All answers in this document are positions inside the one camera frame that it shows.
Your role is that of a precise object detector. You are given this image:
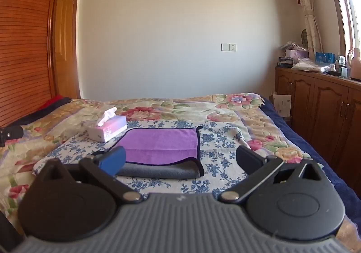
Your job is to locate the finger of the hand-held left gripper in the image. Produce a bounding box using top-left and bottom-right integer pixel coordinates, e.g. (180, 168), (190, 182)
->
(0, 126), (24, 147)

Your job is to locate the red cloth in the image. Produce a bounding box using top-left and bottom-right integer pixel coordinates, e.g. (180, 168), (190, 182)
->
(38, 95), (65, 111)

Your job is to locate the dark navy blanket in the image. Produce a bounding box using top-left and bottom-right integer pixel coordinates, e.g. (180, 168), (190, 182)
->
(15, 97), (74, 127)

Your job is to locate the woven hand fan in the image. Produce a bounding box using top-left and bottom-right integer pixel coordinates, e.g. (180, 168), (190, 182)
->
(301, 29), (311, 50)

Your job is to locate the white paper box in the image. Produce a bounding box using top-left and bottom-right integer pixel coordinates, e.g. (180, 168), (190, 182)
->
(271, 94), (292, 118)

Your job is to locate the wooden slatted wardrobe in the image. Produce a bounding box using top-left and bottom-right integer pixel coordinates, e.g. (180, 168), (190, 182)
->
(0, 0), (65, 128)

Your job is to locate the beige patterned curtain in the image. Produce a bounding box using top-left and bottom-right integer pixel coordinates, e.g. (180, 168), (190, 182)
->
(283, 0), (325, 59)

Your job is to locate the pink tissue pack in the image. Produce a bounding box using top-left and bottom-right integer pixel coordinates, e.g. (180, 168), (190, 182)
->
(285, 49), (309, 63)

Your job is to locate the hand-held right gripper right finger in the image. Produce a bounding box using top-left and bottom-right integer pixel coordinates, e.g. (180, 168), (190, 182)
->
(218, 145), (329, 204)

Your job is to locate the clear plastic bag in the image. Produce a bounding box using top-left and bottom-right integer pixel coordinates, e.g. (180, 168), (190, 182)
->
(291, 58), (333, 73)

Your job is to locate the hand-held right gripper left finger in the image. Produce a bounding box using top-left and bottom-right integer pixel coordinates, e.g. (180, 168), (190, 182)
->
(33, 146), (143, 204)

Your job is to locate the blue floral white cloth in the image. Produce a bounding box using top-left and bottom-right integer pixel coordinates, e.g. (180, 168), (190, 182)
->
(33, 120), (251, 200)

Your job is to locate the wooden cabinet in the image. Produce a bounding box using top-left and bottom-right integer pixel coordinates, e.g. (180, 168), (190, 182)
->
(274, 66), (361, 186)

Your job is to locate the wooden window frame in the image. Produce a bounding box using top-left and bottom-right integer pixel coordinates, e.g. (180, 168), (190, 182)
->
(323, 0), (361, 53)

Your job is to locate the wooden door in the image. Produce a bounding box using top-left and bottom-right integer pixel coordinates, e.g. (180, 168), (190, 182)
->
(53, 0), (82, 99)

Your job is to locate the purple and grey towel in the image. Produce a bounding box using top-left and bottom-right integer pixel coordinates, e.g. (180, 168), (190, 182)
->
(109, 126), (205, 179)

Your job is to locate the stack of dark books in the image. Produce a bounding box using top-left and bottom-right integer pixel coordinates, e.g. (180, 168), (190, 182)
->
(277, 57), (294, 69)

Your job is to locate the white pink tissue box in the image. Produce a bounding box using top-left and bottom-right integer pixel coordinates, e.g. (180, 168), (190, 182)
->
(86, 106), (128, 142)

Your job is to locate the pink bottle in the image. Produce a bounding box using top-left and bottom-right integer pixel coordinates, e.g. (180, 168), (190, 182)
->
(347, 48), (361, 80)

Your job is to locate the floral bedspread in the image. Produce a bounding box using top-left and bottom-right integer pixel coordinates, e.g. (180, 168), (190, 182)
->
(0, 92), (361, 242)

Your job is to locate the navy bed sheet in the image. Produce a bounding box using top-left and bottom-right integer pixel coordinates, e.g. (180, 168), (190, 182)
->
(261, 96), (361, 231)

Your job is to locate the blue box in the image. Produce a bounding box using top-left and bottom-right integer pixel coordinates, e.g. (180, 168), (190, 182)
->
(315, 52), (336, 64)

